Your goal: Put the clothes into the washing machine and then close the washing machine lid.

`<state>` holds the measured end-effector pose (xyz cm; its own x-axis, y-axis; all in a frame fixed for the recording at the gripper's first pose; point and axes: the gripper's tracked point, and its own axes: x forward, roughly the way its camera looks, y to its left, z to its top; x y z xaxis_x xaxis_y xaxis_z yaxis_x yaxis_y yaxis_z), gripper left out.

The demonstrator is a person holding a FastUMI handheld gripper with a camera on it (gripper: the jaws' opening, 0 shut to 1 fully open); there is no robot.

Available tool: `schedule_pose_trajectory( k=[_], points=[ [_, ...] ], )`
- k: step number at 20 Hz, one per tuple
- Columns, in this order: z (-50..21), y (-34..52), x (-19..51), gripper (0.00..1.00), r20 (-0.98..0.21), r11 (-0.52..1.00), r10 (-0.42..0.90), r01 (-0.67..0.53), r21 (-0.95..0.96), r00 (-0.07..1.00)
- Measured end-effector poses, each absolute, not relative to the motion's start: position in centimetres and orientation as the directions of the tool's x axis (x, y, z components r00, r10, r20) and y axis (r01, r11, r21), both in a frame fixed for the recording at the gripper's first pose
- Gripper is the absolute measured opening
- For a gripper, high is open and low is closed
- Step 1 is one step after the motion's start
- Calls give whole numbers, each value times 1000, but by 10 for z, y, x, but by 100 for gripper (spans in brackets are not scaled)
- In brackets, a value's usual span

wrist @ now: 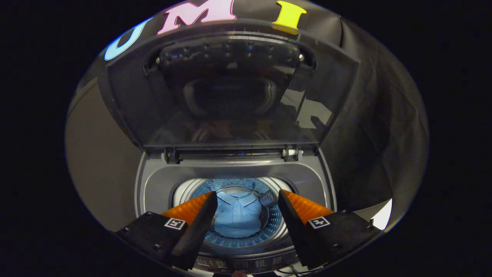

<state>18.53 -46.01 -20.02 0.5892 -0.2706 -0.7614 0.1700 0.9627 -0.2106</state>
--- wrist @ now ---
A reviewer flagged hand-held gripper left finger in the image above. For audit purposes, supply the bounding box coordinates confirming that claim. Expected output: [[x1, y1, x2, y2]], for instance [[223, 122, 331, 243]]
[[115, 191, 218, 271]]

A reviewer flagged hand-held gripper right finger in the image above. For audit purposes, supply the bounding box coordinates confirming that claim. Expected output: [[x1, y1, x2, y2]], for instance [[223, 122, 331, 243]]
[[278, 189, 383, 270]]

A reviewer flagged light blue polo shirt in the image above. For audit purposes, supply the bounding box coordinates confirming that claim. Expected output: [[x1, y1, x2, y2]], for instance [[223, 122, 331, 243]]
[[213, 188, 275, 239]]

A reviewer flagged dark glass washing machine lid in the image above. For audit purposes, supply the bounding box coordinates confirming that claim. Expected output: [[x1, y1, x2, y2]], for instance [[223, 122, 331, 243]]
[[97, 19, 361, 152]]

